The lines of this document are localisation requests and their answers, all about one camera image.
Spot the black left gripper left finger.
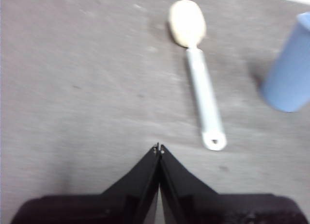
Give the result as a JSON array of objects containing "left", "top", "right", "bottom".
[{"left": 9, "top": 143, "right": 160, "bottom": 224}]

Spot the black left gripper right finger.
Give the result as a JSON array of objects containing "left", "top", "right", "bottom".
[{"left": 159, "top": 144, "right": 310, "bottom": 224}]

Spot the blue ribbed plastic cup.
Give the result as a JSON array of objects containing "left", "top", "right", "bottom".
[{"left": 260, "top": 12, "right": 310, "bottom": 112}]

